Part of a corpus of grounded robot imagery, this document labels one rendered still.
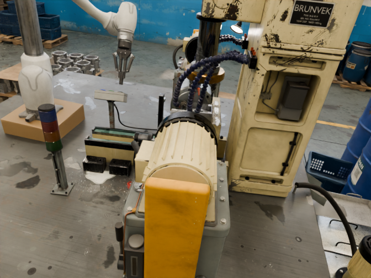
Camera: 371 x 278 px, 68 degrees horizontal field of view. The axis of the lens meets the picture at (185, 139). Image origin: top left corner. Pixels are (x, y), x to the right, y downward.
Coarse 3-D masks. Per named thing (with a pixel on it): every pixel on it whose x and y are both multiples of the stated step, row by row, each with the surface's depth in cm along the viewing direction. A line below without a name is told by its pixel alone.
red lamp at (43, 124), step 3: (57, 120) 108; (42, 123) 105; (45, 123) 104; (48, 123) 104; (51, 123) 105; (54, 123) 106; (57, 123) 108; (42, 126) 106; (45, 126) 105; (48, 126) 105; (51, 126) 106; (54, 126) 106; (57, 126) 108; (45, 129) 106; (48, 129) 106; (51, 129) 106; (54, 129) 107; (57, 129) 109
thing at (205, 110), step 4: (196, 104) 136; (204, 104) 135; (208, 104) 135; (192, 108) 137; (204, 108) 137; (208, 108) 135; (200, 112) 127; (204, 112) 135; (208, 112) 128; (204, 116) 128; (208, 116) 128
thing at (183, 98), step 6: (186, 78) 162; (186, 84) 152; (210, 84) 164; (180, 90) 150; (186, 90) 150; (210, 90) 156; (180, 96) 152; (186, 96) 151; (198, 96) 151; (210, 96) 151; (180, 102) 154; (186, 102) 152; (204, 102) 152; (210, 102) 152; (174, 108) 156; (180, 108) 156; (186, 108) 155
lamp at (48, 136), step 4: (44, 132) 107; (48, 132) 107; (52, 132) 107; (56, 132) 108; (44, 136) 109; (48, 136) 107; (52, 136) 108; (56, 136) 109; (60, 136) 112; (48, 140) 108; (52, 140) 109; (56, 140) 110
